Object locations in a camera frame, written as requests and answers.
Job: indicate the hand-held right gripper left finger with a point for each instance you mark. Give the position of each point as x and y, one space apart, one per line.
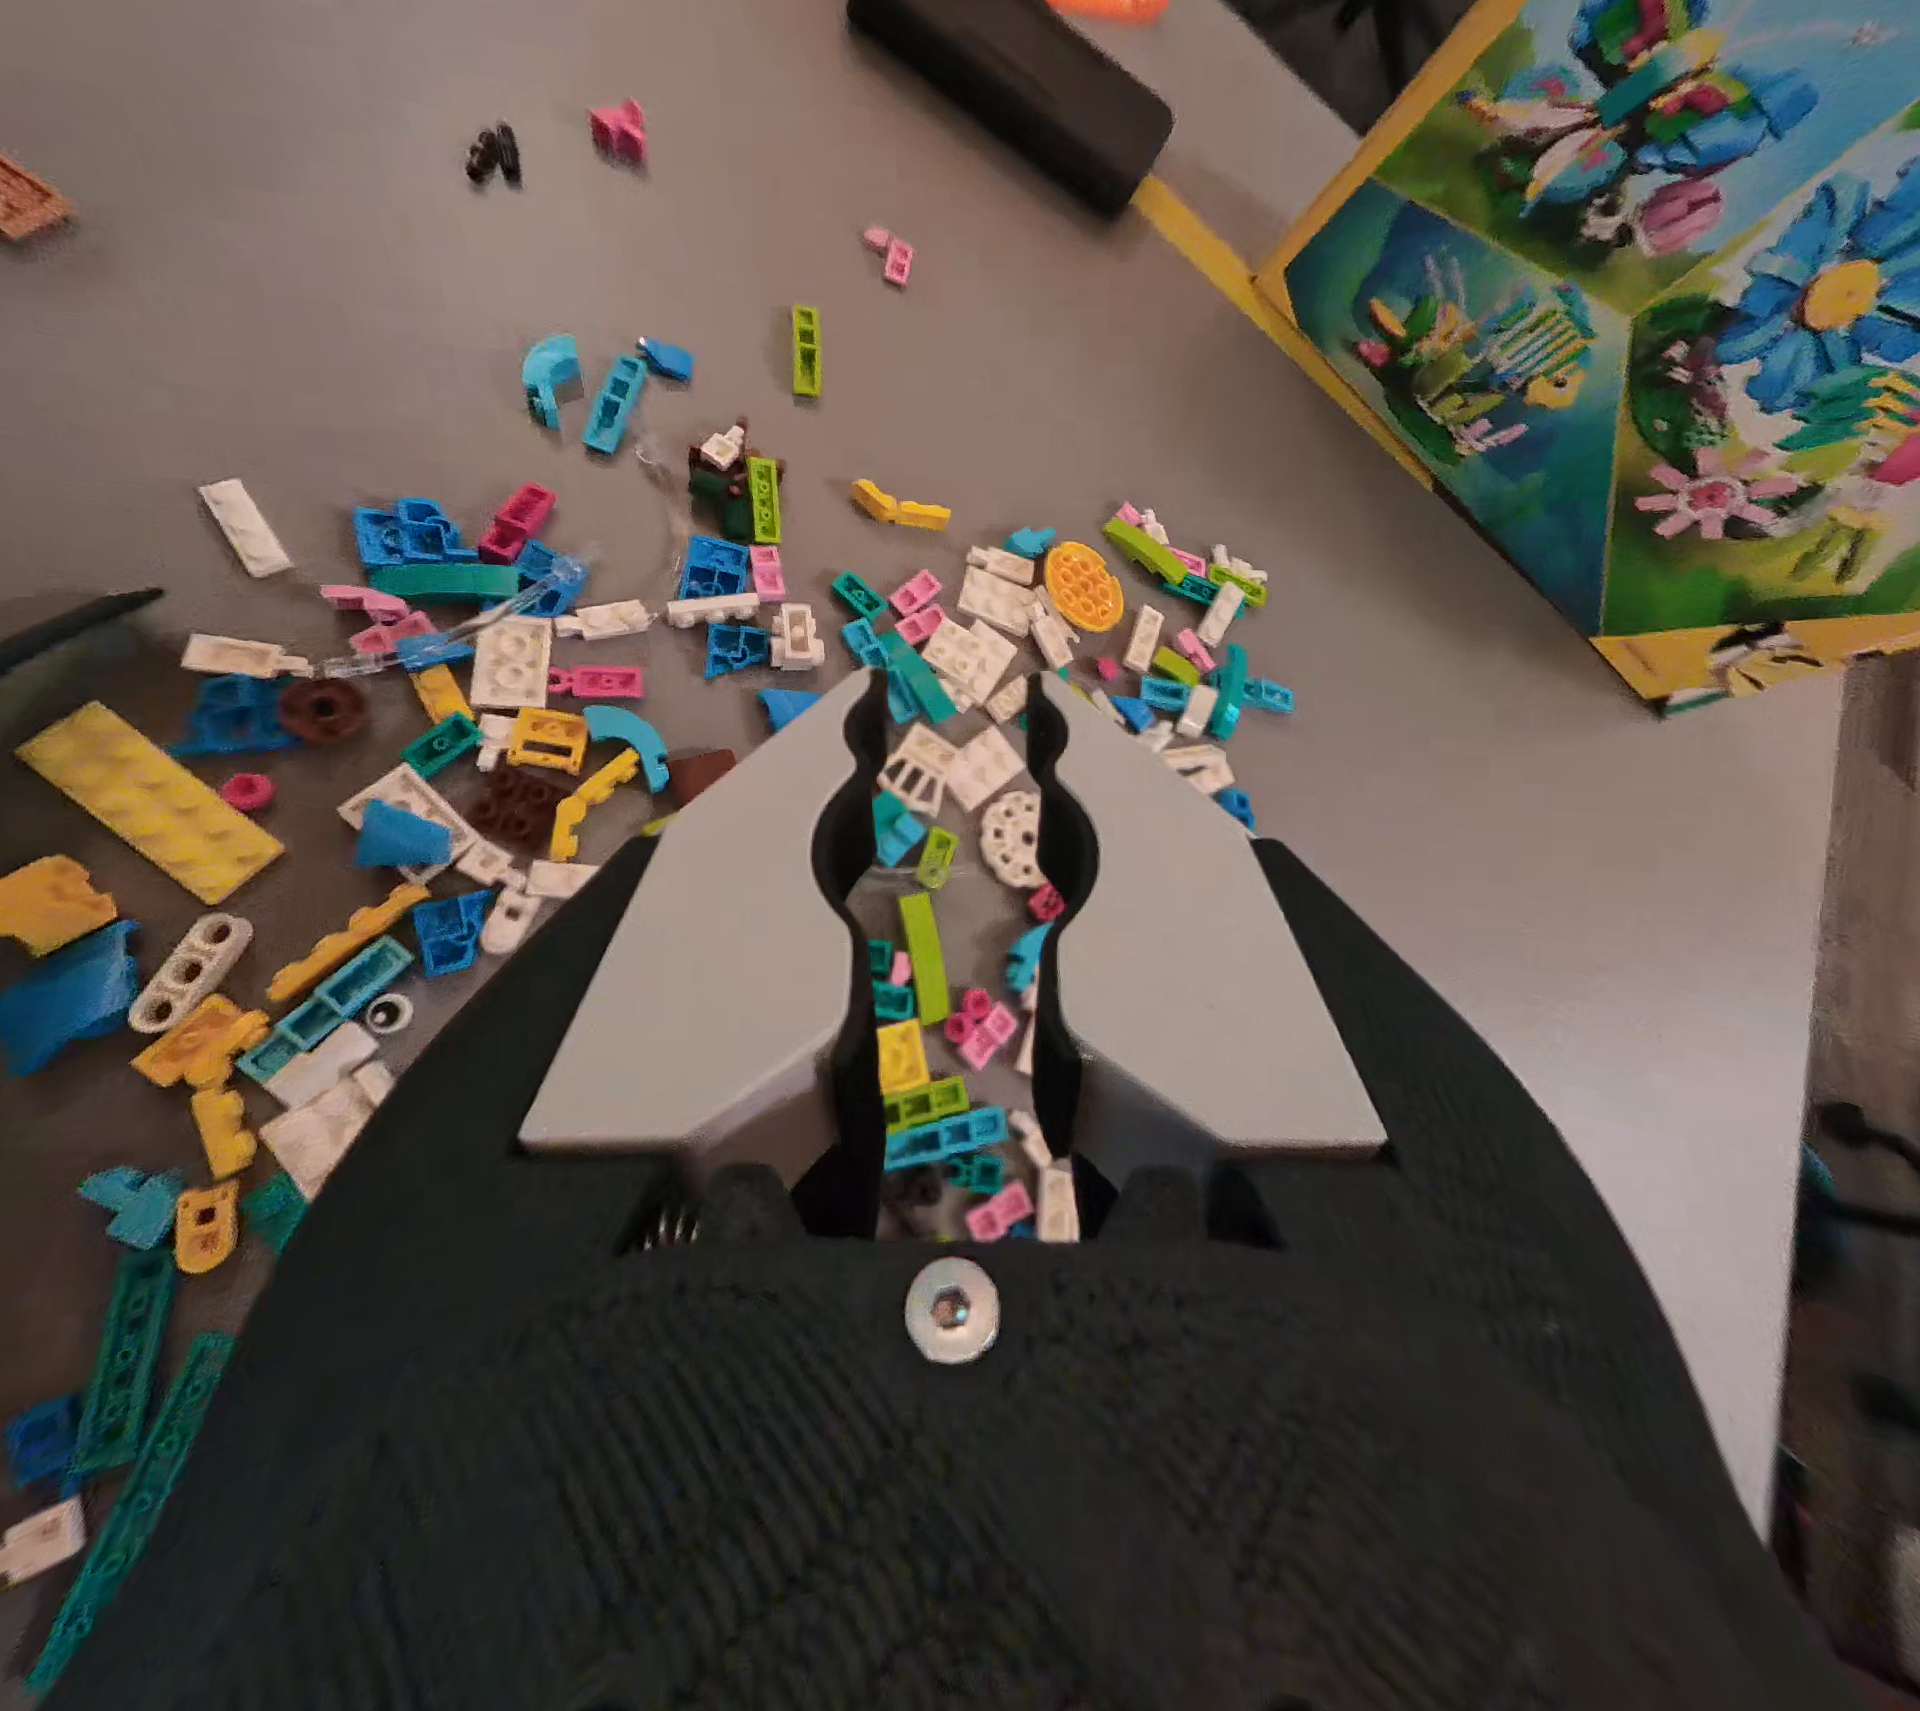
690 992

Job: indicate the brown plate brick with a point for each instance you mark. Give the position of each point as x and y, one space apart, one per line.
30 197

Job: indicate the grey desk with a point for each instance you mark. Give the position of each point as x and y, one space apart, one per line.
301 17

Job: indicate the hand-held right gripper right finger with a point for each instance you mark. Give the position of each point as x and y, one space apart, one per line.
1215 992

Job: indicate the lime green brick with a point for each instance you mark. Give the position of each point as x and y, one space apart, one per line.
807 349

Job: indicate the teal long brick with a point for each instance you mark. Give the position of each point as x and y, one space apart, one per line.
612 403

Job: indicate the small black brick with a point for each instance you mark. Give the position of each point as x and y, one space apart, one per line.
493 151

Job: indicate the colourful toy box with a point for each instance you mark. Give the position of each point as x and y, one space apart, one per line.
1574 317

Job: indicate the yellow tape strip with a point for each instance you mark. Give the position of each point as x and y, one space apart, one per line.
1200 249

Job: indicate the white plate brick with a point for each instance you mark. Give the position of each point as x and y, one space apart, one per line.
244 527

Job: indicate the pile of colourful bricks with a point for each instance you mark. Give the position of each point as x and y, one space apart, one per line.
511 663

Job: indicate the small pink brick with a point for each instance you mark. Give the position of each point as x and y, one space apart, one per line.
889 253

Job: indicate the black power bank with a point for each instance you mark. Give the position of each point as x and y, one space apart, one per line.
1004 61

